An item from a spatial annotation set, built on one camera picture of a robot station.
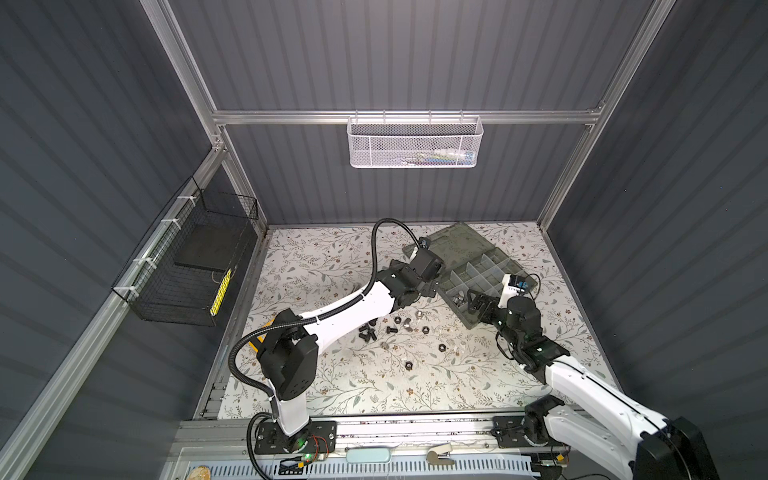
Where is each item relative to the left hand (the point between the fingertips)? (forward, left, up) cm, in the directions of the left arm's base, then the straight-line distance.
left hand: (418, 272), depth 84 cm
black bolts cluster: (-9, +15, -18) cm, 24 cm away
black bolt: (-9, +8, -17) cm, 21 cm away
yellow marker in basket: (-14, +48, +9) cm, 51 cm away
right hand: (-7, -18, -3) cm, 20 cm away
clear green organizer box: (+12, -22, -12) cm, 28 cm away
